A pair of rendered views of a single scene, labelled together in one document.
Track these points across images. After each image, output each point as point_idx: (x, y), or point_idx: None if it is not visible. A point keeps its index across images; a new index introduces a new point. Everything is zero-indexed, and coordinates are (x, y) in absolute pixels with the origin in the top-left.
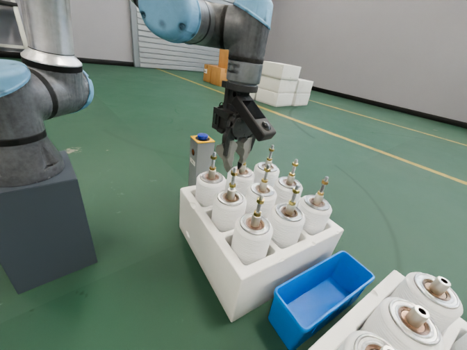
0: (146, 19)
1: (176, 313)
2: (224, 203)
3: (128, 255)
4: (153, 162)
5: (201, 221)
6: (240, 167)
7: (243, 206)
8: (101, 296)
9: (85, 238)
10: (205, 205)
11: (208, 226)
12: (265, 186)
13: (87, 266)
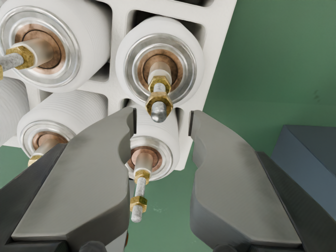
0: None
1: (269, 1)
2: (194, 58)
3: (255, 115)
4: (136, 239)
5: (212, 78)
6: (136, 109)
7: (150, 23)
8: (307, 82)
9: (314, 149)
10: (172, 113)
11: (214, 56)
12: (29, 41)
13: (294, 125)
